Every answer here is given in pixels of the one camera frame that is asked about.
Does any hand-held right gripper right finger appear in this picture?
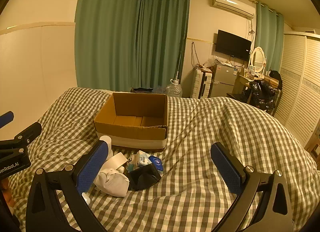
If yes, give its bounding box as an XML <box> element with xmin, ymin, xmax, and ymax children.
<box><xmin>210</xmin><ymin>142</ymin><xmax>294</xmax><ymax>232</ymax></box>

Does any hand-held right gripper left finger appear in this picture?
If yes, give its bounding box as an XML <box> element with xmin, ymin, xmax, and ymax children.
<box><xmin>26</xmin><ymin>140</ymin><xmax>109</xmax><ymax>232</ymax></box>

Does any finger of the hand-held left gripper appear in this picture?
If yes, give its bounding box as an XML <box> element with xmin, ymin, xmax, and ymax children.
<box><xmin>0</xmin><ymin>111</ymin><xmax>14</xmax><ymax>129</ymax></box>
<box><xmin>0</xmin><ymin>121</ymin><xmax>42</xmax><ymax>149</ymax></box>

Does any white sock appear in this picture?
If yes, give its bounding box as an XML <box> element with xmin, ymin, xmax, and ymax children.
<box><xmin>96</xmin><ymin>168</ymin><xmax>130</xmax><ymax>197</ymax></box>

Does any brown cardboard box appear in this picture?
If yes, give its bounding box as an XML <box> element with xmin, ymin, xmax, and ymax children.
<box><xmin>93</xmin><ymin>92</ymin><xmax>168</xmax><ymax>151</ymax></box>

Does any white plastic bottle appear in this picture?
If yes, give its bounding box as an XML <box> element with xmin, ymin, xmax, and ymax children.
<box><xmin>99</xmin><ymin>135</ymin><xmax>113</xmax><ymax>159</ymax></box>

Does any green checked blanket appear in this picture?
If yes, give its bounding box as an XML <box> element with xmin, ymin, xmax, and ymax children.
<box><xmin>7</xmin><ymin>87</ymin><xmax>318</xmax><ymax>232</ymax></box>

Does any black cloth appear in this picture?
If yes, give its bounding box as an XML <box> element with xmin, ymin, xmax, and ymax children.
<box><xmin>127</xmin><ymin>163</ymin><xmax>162</xmax><ymax>192</ymax></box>

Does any blue round tin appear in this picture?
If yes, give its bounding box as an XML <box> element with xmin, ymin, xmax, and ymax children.
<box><xmin>149</xmin><ymin>156</ymin><xmax>164</xmax><ymax>174</ymax></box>

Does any black clothes pile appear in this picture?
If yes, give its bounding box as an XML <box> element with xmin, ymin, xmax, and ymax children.
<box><xmin>241</xmin><ymin>80</ymin><xmax>277</xmax><ymax>111</ymax></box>

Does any white suitcase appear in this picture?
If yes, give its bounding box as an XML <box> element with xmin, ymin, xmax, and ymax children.
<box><xmin>191</xmin><ymin>69</ymin><xmax>212</xmax><ymax>99</ymax></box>

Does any small grey fridge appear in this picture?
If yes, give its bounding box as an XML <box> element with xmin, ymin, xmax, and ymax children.
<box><xmin>211</xmin><ymin>63</ymin><xmax>237</xmax><ymax>98</ymax></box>

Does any wooden dressing table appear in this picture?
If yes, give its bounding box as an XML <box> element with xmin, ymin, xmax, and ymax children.
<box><xmin>234</xmin><ymin>72</ymin><xmax>279</xmax><ymax>98</ymax></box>

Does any clear water jug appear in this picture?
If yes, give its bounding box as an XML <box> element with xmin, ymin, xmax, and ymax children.
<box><xmin>167</xmin><ymin>79</ymin><xmax>183</xmax><ymax>98</ymax></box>

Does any crumpled clear plastic bag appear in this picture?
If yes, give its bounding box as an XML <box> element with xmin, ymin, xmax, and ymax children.
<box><xmin>152</xmin><ymin>85</ymin><xmax>168</xmax><ymax>95</ymax></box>

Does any black bag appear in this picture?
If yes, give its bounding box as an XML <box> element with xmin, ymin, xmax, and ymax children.
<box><xmin>270</xmin><ymin>70</ymin><xmax>282</xmax><ymax>90</ymax></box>

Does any white louvred wardrobe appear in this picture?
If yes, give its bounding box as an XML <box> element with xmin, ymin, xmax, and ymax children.
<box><xmin>274</xmin><ymin>32</ymin><xmax>320</xmax><ymax>147</ymax></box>

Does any white oval mirror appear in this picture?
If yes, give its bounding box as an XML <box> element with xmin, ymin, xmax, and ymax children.
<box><xmin>250</xmin><ymin>47</ymin><xmax>265</xmax><ymax>73</ymax></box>

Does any wide green curtain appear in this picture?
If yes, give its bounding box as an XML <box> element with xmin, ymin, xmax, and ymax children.
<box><xmin>75</xmin><ymin>0</ymin><xmax>142</xmax><ymax>93</ymax></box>

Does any narrow green curtain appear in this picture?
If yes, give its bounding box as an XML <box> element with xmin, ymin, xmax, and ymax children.
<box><xmin>254</xmin><ymin>2</ymin><xmax>285</xmax><ymax>73</ymax></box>

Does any white air conditioner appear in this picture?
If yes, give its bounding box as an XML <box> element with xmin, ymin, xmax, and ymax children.
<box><xmin>212</xmin><ymin>0</ymin><xmax>256</xmax><ymax>19</ymax></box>

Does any wall cable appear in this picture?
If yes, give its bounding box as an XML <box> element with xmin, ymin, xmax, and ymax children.
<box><xmin>191</xmin><ymin>42</ymin><xmax>200</xmax><ymax>66</ymax></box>

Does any black wall television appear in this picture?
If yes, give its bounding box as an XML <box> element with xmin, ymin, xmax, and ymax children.
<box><xmin>215</xmin><ymin>29</ymin><xmax>252</xmax><ymax>61</ymax></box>

